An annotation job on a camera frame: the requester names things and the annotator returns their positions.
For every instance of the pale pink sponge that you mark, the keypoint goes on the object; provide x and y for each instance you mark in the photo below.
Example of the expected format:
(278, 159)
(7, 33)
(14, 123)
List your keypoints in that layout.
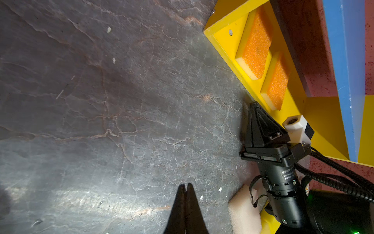
(244, 218)

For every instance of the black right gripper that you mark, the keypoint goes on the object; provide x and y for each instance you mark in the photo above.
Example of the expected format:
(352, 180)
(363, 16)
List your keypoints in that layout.
(276, 163)

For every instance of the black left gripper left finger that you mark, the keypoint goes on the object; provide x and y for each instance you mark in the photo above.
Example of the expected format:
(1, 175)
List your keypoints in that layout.
(177, 221)

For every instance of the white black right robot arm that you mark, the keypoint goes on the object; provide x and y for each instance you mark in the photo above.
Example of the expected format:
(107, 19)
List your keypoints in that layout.
(307, 192)

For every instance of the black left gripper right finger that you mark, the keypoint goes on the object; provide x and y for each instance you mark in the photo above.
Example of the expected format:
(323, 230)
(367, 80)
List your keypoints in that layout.
(194, 220)

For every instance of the yellow shelf unit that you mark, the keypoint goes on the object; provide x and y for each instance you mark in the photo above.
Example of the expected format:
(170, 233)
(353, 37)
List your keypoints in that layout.
(324, 46)

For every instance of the yellow orange scrub sponge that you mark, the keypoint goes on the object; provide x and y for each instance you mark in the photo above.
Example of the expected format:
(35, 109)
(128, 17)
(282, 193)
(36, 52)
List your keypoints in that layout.
(255, 43)

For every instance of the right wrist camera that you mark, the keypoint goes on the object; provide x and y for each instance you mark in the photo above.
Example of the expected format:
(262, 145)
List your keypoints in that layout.
(298, 129)

